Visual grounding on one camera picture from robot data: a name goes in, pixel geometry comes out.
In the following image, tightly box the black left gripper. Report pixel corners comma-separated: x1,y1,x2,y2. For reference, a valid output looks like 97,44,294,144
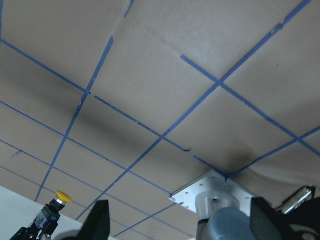
10,217,59,240

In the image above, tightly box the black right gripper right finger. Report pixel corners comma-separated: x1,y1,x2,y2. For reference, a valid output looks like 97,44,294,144
250,197,283,240

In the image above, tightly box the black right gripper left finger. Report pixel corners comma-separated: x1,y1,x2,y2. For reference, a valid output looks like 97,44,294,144
77,200,111,240

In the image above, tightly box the yellow push button switch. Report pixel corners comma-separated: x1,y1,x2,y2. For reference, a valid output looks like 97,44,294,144
31,190,72,234

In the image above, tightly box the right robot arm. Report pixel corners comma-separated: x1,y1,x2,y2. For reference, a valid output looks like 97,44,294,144
76,190,284,240

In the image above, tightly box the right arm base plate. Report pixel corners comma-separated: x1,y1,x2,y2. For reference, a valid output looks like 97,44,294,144
169,170,254,220

